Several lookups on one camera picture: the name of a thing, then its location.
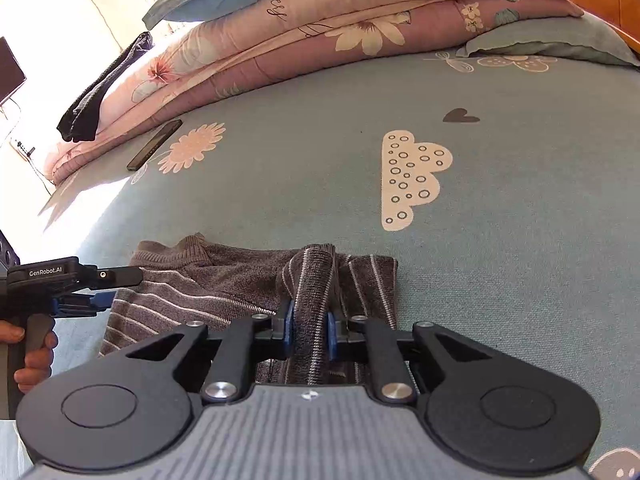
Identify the person's left hand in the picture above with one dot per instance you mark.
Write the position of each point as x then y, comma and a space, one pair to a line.
32, 355

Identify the blue-grey flat pillow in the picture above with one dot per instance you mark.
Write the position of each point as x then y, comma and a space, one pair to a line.
545, 42

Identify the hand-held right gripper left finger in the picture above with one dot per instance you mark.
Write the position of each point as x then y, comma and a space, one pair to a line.
287, 327

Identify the flat screen television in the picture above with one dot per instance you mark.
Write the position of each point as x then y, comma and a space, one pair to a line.
9, 72

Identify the white power strip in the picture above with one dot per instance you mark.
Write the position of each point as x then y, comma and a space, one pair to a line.
22, 149

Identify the black garment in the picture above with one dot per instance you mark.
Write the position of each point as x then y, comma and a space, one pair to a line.
100, 90

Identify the dark smartphone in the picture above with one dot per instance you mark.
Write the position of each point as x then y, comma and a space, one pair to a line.
155, 144

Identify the bed with blue printed sheet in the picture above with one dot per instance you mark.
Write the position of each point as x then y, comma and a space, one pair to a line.
450, 185

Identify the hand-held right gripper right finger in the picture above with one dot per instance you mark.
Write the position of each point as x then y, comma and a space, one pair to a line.
331, 335

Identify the pink floral folded quilt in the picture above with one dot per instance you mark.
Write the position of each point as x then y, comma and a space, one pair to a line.
300, 35

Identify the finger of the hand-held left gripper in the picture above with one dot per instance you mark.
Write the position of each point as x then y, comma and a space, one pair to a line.
120, 276
85, 304

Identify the grey striped knit sweater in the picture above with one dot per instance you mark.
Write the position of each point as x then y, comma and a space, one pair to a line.
225, 285

